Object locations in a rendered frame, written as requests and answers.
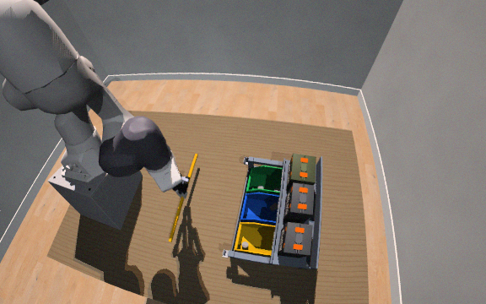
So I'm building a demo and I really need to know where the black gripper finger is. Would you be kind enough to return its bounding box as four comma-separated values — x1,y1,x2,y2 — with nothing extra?
175,176,190,198
173,187,181,198

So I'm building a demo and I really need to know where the yellow bin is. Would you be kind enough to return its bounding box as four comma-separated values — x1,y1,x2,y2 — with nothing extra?
234,222,275,257

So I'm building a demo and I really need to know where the blue open bin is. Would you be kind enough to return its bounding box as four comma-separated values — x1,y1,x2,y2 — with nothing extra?
240,193,279,225

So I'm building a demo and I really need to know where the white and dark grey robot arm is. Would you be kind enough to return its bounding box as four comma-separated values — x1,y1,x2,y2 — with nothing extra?
0,0,183,193

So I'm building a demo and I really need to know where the grey metal bin shelf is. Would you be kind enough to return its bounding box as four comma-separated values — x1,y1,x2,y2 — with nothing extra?
223,156,322,269

